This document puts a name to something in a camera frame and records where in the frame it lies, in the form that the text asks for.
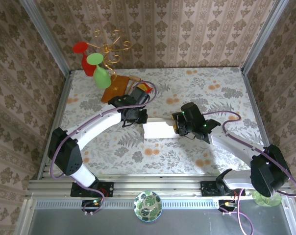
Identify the small black circuit board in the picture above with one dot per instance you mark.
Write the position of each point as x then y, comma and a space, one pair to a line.
224, 203
89, 204

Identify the long aluminium base rail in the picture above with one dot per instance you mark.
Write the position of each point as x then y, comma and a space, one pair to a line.
157, 186

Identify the leaf pattern bowl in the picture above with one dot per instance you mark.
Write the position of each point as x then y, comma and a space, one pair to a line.
148, 206

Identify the brown wooden rack base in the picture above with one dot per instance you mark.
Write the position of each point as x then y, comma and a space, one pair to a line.
113, 88

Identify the red snack packet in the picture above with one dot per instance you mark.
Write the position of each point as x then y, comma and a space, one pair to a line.
145, 86

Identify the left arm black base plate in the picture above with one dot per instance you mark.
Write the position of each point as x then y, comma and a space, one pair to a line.
106, 189

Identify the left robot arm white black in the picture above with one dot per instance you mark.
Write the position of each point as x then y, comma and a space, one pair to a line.
96, 124

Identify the green plastic wine glass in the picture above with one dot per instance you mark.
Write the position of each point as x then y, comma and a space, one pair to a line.
101, 78

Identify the red plastic wine glass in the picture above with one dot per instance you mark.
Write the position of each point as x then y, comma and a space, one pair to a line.
80, 47

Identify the aluminium table side rail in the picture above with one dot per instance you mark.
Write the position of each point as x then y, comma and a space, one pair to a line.
61, 100
251, 98

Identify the floral printed tablecloth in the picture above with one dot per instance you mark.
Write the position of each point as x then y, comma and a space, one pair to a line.
162, 159

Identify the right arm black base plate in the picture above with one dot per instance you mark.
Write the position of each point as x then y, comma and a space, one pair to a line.
208, 189

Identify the white paper box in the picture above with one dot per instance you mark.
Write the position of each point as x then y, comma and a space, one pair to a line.
159, 128

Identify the green transparent plastic cup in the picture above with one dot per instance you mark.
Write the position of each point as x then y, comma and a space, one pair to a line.
263, 202

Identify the aluminium frame post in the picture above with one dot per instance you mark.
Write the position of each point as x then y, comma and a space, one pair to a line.
48, 36
264, 36

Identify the grey metal shelf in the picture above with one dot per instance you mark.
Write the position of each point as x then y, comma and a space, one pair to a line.
89, 225

